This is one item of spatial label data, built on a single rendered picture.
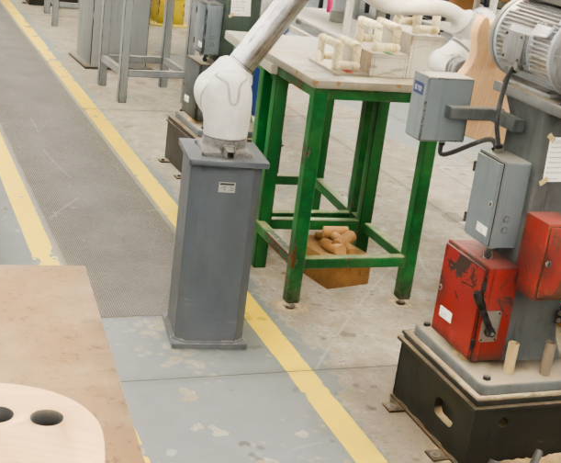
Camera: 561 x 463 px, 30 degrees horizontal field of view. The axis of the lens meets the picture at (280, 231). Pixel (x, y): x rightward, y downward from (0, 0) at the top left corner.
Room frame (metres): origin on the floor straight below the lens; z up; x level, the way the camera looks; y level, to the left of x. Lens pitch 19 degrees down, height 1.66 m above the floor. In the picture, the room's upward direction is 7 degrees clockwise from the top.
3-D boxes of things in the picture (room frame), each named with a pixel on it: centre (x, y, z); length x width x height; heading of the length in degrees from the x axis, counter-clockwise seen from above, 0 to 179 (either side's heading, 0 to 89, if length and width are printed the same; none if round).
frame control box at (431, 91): (3.20, -0.49, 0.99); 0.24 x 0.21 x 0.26; 23
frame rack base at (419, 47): (4.32, -0.43, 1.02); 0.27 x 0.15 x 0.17; 23
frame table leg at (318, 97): (3.94, -0.08, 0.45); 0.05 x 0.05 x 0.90; 23
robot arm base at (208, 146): (3.58, 0.23, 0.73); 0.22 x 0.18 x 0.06; 15
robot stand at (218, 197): (3.60, 0.23, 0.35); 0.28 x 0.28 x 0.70; 15
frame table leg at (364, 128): (4.64, -0.32, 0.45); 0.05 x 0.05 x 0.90; 23
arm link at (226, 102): (3.61, 0.24, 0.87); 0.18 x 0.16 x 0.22; 17
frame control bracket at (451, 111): (3.22, -0.54, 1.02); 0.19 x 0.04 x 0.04; 113
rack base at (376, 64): (4.26, -0.29, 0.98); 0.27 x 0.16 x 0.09; 23
